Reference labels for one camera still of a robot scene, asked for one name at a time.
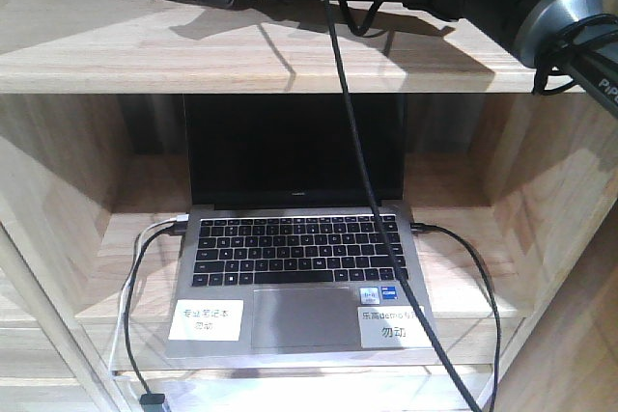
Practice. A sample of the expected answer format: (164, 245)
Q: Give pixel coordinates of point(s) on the grey laptop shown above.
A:
(298, 242)

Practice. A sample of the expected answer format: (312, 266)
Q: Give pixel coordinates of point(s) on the wooden shelf cabinet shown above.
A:
(523, 188)

